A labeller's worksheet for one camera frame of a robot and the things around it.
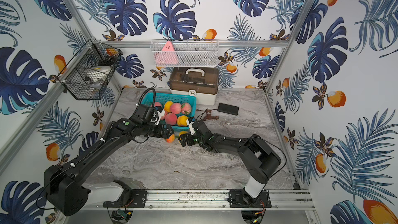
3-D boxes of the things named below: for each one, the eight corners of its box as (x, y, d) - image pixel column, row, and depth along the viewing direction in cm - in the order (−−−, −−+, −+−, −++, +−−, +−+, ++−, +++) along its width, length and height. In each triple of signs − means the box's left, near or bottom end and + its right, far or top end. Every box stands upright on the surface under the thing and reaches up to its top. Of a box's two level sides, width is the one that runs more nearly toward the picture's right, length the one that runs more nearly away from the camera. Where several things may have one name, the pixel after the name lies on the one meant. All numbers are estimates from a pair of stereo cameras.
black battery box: (217, 111, 111) (217, 109, 109) (219, 104, 115) (219, 102, 113) (237, 115, 108) (237, 114, 107) (238, 108, 113) (239, 106, 111)
